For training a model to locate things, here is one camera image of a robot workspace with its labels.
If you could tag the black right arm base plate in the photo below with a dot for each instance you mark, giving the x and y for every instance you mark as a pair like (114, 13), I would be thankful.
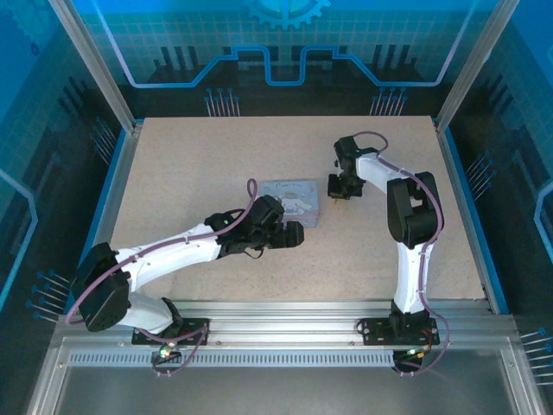
(371, 333)

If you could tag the aluminium frame post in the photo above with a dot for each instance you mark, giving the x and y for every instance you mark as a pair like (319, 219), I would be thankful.
(473, 73)
(99, 73)

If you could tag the aluminium cross rail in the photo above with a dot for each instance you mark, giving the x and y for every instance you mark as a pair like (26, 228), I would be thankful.
(281, 320)

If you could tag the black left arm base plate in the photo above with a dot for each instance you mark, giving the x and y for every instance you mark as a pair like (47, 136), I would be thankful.
(194, 326)

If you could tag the grey metal base panel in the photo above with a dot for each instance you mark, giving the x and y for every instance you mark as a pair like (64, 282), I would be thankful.
(276, 393)

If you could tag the aluminium side rail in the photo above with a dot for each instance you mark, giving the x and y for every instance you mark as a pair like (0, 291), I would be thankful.
(114, 203)
(468, 216)

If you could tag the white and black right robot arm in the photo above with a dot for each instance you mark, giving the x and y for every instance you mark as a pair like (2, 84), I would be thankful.
(408, 276)

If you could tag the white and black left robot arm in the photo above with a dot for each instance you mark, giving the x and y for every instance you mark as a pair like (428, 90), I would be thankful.
(173, 250)

